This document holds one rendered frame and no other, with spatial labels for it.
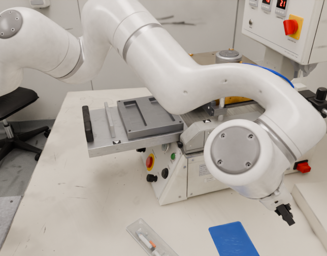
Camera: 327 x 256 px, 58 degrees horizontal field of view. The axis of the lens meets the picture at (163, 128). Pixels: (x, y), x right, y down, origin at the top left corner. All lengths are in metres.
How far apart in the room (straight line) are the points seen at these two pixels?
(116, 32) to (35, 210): 0.66
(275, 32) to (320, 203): 0.51
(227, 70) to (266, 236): 0.58
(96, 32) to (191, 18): 1.90
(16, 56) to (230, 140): 0.41
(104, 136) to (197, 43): 1.76
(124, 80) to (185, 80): 2.14
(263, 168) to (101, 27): 0.37
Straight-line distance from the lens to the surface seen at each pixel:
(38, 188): 1.09
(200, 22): 2.46
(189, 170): 0.87
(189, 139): 0.82
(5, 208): 1.07
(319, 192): 1.02
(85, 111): 0.92
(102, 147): 0.82
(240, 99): 0.90
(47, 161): 1.19
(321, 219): 0.94
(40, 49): 0.60
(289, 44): 0.91
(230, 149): 0.36
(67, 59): 0.63
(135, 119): 0.91
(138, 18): 0.52
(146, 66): 0.47
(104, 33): 0.57
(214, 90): 0.44
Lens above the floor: 1.45
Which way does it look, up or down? 33 degrees down
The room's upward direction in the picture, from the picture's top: 2 degrees counter-clockwise
